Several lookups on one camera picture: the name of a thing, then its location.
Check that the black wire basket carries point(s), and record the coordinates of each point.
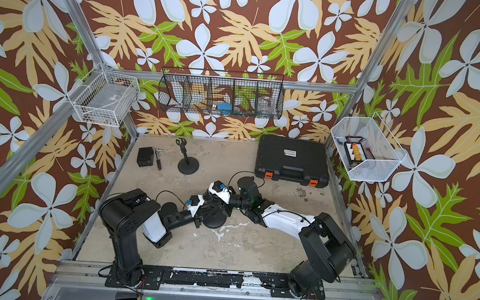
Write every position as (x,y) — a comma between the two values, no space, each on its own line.
(250,94)

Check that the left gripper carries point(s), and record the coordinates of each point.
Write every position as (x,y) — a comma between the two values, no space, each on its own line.
(203,212)

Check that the blue object in basket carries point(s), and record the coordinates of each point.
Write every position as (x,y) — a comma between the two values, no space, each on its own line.
(224,107)

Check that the black round stand base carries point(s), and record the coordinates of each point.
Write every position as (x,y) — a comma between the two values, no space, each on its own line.
(188,165)

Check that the white mesh basket right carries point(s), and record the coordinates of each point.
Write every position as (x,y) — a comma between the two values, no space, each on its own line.
(385,147)

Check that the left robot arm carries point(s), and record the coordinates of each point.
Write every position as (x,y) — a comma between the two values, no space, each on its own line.
(127,212)

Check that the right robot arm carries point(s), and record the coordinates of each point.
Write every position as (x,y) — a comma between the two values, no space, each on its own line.
(326,246)

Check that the black microphone stand pole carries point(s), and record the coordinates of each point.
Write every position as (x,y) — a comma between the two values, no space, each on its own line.
(182,142)

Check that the screw bit box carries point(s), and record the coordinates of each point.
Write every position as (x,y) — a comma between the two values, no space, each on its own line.
(357,150)

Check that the small black box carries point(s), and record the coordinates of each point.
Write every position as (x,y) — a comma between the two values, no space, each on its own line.
(145,157)

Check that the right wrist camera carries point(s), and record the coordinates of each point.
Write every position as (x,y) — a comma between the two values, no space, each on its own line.
(220,190)

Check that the black plastic tool case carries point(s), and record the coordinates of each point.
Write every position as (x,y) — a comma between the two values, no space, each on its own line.
(295,160)

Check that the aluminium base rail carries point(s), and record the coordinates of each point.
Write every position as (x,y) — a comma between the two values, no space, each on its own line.
(79,280)

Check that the white wire basket left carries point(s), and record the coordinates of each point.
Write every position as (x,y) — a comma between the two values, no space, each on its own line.
(105,97)

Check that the small ratchet screwdriver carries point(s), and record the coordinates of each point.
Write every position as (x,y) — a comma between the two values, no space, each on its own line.
(157,152)

